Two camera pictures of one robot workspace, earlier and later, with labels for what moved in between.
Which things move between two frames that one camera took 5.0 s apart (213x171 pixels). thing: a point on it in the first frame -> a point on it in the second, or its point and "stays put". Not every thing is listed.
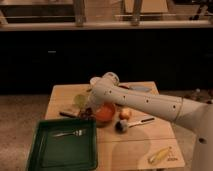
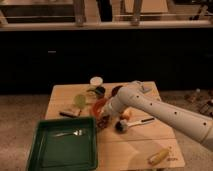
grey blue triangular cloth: x=138 y=88 stays put
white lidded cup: x=94 y=80 stays put
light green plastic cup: x=80 y=100 stays put
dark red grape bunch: x=89 y=116 -> x=104 y=122
